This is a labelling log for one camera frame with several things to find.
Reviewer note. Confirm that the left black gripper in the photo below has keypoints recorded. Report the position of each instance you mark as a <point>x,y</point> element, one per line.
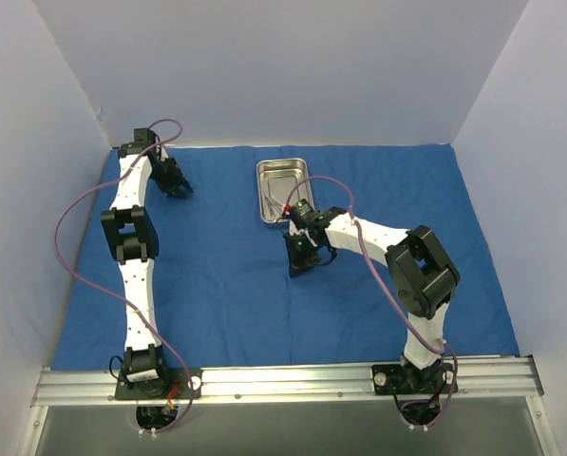
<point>173,183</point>

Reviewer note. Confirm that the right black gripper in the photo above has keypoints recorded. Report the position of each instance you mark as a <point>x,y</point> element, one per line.
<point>305,251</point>

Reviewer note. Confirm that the stainless steel instrument tray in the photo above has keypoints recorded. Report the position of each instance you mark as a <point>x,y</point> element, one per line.
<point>284,179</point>

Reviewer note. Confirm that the blue surgical cloth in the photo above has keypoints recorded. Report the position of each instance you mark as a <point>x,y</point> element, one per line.
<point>222,292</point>

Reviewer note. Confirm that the steel surgical forceps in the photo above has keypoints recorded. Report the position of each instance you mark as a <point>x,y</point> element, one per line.
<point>272,209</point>

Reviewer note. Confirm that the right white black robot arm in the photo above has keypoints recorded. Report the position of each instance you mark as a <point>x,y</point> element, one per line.
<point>412,268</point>

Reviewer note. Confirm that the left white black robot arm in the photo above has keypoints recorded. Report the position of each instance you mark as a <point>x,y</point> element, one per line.
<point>133,243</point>

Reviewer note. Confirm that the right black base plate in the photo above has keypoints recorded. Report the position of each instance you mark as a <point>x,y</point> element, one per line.
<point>395,378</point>

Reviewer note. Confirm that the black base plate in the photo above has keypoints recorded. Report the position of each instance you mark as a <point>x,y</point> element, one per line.
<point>176,385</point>
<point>395,378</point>

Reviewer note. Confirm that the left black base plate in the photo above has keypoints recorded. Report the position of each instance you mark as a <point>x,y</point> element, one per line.
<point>176,385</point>

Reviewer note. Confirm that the front aluminium rail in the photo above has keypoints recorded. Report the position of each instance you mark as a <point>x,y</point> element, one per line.
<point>478,377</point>

